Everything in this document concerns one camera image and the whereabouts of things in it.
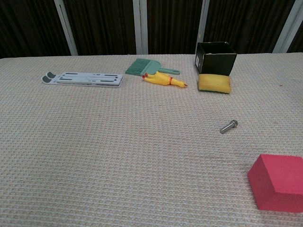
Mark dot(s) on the dark curtain backdrop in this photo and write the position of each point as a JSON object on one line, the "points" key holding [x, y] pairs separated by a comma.
{"points": [[106, 23]]}

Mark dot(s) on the yellow rubber chicken toy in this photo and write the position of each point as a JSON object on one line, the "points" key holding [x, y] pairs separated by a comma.
{"points": [[161, 79]]}

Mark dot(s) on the black open cardboard box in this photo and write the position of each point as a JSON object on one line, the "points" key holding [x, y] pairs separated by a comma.
{"points": [[217, 65]]}

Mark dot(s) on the green plastic brush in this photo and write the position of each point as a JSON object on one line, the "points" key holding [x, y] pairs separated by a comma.
{"points": [[142, 66]]}

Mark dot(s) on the white frame post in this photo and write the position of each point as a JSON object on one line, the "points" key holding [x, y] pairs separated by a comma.
{"points": [[287, 26], [140, 28], [202, 21], [66, 28]]}

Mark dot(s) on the beige woven tablecloth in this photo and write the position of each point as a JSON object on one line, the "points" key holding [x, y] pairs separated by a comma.
{"points": [[118, 142]]}

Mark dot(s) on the red foam block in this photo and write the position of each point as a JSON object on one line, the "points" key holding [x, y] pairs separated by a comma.
{"points": [[279, 179]]}

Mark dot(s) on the white folding laptop stand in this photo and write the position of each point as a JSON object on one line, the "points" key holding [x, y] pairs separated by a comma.
{"points": [[90, 79]]}

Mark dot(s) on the yellow sponge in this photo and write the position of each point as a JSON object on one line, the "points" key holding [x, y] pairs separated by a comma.
{"points": [[213, 82]]}

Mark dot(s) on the silver metal bolt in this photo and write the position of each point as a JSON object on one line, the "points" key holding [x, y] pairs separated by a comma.
{"points": [[228, 127]]}

